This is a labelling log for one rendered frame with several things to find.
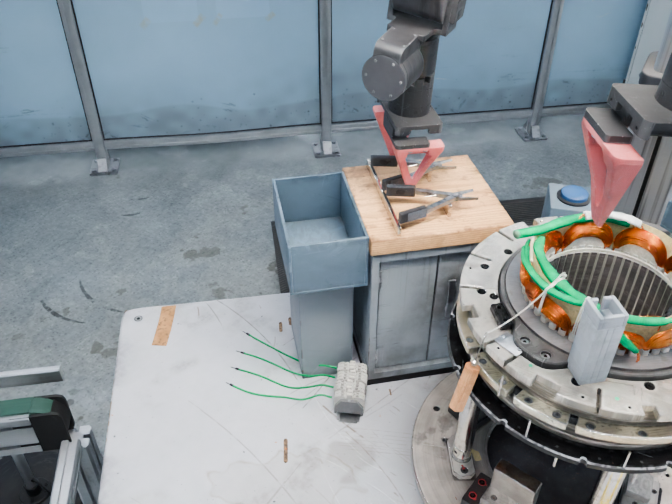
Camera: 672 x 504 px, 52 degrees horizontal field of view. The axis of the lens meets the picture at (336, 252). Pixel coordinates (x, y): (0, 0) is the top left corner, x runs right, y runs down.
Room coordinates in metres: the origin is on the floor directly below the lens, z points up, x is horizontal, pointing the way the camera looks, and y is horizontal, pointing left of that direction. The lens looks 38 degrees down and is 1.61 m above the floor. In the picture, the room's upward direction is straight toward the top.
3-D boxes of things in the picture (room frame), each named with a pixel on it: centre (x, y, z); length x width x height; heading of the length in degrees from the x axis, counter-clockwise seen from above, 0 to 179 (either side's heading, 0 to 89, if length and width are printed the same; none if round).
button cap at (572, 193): (0.86, -0.36, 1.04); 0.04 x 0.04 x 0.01
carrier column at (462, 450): (0.56, -0.17, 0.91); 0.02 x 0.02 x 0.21
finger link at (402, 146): (0.82, -0.10, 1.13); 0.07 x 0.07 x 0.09; 12
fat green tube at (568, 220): (0.63, -0.27, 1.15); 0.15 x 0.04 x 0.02; 99
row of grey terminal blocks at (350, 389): (0.68, -0.02, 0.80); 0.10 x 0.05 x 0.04; 173
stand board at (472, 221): (0.82, -0.13, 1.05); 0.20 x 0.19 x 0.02; 101
